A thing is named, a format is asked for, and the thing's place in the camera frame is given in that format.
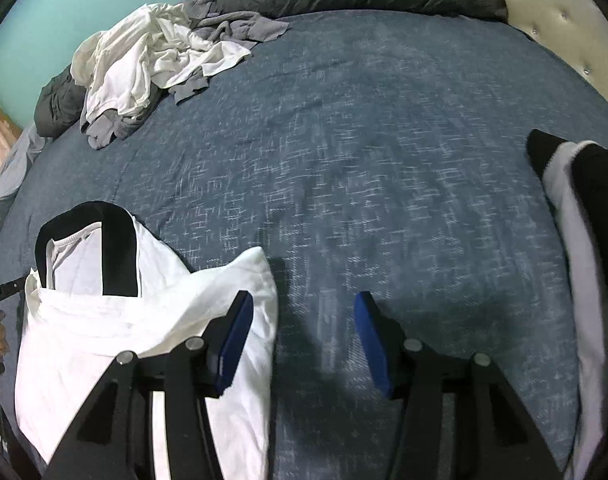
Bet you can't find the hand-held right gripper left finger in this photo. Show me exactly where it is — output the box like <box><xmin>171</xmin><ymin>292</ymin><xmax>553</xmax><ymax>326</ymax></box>
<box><xmin>44</xmin><ymin>290</ymin><xmax>255</xmax><ymax>480</ymax></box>

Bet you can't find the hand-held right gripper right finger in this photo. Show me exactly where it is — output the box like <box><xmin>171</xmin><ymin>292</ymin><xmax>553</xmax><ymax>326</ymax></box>
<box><xmin>354</xmin><ymin>291</ymin><xmax>565</xmax><ymax>480</ymax></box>

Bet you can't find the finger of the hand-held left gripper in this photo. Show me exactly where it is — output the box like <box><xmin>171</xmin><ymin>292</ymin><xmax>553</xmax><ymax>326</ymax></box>
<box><xmin>0</xmin><ymin>276</ymin><xmax>25</xmax><ymax>303</ymax></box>

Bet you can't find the white polo shirt black collar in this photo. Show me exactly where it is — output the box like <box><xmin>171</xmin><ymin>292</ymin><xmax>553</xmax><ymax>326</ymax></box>
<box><xmin>14</xmin><ymin>201</ymin><xmax>280</xmax><ymax>480</ymax></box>

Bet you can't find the blue patterned bed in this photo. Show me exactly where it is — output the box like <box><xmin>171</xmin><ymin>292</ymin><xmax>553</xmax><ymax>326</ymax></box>
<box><xmin>0</xmin><ymin>7</ymin><xmax>608</xmax><ymax>480</ymax></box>

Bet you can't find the crumpled white garment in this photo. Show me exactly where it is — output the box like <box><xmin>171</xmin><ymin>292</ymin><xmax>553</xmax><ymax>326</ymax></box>
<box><xmin>71</xmin><ymin>4</ymin><xmax>252</xmax><ymax>126</ymax></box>

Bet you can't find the folded black and white shirt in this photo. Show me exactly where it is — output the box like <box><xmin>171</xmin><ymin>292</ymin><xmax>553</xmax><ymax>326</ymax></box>
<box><xmin>526</xmin><ymin>129</ymin><xmax>608</xmax><ymax>480</ymax></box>

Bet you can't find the crumpled grey garment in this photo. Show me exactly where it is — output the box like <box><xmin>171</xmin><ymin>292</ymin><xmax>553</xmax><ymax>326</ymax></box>
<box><xmin>81</xmin><ymin>0</ymin><xmax>291</xmax><ymax>151</ymax></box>

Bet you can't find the cream tufted headboard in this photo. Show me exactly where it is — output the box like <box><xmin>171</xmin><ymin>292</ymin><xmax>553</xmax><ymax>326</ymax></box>
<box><xmin>459</xmin><ymin>0</ymin><xmax>608</xmax><ymax>121</ymax></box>

